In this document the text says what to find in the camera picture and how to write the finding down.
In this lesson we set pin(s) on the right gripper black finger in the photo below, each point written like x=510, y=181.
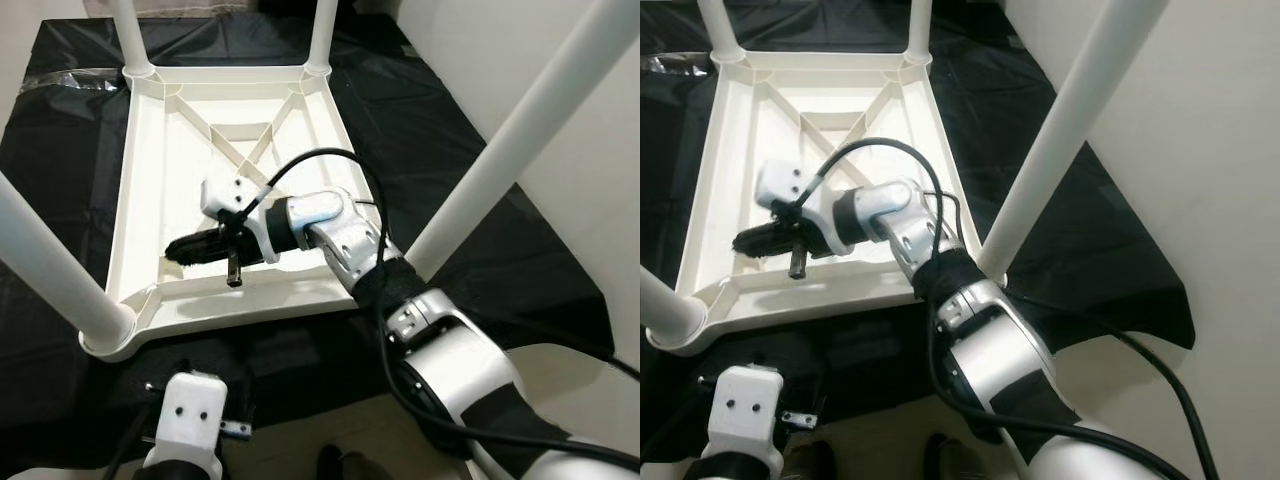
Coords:
x=200, y=258
x=195, y=240
x=762, y=232
x=768, y=250

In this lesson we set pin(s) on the white plastic children table top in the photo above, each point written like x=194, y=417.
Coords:
x=740, y=170
x=160, y=180

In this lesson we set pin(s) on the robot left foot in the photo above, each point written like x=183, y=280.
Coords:
x=810, y=462

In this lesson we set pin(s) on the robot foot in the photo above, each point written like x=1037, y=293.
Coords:
x=350, y=465
x=955, y=460
x=810, y=462

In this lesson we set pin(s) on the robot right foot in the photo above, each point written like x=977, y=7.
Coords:
x=350, y=465
x=955, y=460

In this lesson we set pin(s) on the clear tape strip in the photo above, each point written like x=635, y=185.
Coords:
x=680, y=66
x=75, y=80

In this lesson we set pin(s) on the black tablecloth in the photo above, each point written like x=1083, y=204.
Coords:
x=1080, y=250
x=440, y=130

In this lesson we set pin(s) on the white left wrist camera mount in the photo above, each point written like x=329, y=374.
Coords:
x=192, y=415
x=745, y=408

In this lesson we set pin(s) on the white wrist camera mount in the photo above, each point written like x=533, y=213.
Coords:
x=192, y=415
x=235, y=205
x=790, y=190
x=745, y=408

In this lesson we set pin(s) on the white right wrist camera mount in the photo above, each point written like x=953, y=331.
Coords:
x=790, y=190
x=235, y=205

